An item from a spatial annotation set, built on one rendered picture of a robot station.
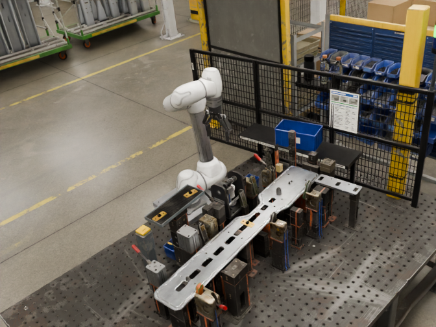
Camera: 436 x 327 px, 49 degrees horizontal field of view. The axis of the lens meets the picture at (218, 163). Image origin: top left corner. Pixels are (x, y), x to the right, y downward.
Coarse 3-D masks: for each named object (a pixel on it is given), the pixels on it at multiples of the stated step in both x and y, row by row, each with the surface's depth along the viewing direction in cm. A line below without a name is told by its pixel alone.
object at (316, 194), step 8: (312, 192) 291; (320, 192) 290; (312, 200) 291; (320, 200) 291; (312, 208) 294; (320, 208) 295; (312, 216) 299; (320, 216) 298; (312, 224) 301; (320, 224) 301; (312, 232) 304; (320, 232) 304
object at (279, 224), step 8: (272, 224) 270; (280, 224) 268; (272, 232) 274; (280, 232) 269; (272, 240) 278; (280, 240) 273; (272, 248) 281; (280, 248) 277; (272, 256) 284; (280, 256) 280; (272, 264) 288; (280, 264) 283; (288, 264) 285
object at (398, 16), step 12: (384, 0) 625; (396, 0) 620; (408, 0) 615; (420, 0) 611; (432, 0) 604; (372, 12) 626; (384, 12) 613; (396, 12) 607; (432, 12) 605; (432, 24) 612; (432, 36) 606
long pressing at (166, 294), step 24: (288, 168) 323; (264, 192) 303; (288, 192) 300; (240, 216) 284; (264, 216) 283; (216, 240) 269; (240, 240) 267; (192, 264) 255; (216, 264) 253; (168, 288) 242; (192, 288) 240
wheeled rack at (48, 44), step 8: (56, 0) 820; (40, 8) 896; (56, 8) 831; (48, 32) 921; (40, 40) 899; (48, 40) 890; (56, 40) 877; (64, 40) 867; (32, 48) 855; (40, 48) 857; (48, 48) 850; (56, 48) 849; (64, 48) 857; (0, 56) 827; (8, 56) 833; (16, 56) 819; (24, 56) 825; (32, 56) 825; (40, 56) 834; (64, 56) 873; (0, 64) 802; (8, 64) 803; (16, 64) 811
